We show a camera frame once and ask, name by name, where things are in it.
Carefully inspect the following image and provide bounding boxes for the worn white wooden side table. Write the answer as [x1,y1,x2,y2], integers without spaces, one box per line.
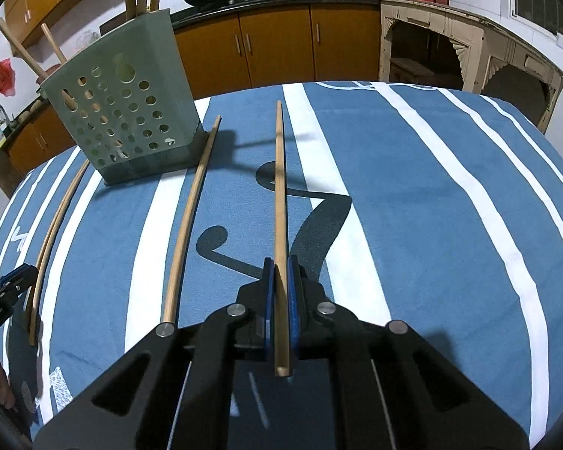
[378,0,563,135]

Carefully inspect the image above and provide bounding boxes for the green perforated utensil holder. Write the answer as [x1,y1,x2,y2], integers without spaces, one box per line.
[38,8,207,187]

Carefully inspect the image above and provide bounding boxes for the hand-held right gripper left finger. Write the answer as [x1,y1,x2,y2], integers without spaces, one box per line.
[33,257,277,450]

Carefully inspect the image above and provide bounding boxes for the hanging red plastic bag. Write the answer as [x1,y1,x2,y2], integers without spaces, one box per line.
[0,57,18,96]

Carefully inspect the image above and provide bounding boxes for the wooden base cabinets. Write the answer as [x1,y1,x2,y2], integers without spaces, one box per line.
[7,2,382,185]

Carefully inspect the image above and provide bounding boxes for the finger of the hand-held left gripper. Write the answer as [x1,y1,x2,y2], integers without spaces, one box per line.
[0,264,39,294]
[0,286,27,326]

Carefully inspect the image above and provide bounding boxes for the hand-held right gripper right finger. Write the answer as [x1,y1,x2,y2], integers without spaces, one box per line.
[286,255,532,450]

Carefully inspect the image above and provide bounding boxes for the blue white striped tablecloth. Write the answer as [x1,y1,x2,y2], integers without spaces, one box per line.
[0,81,562,450]

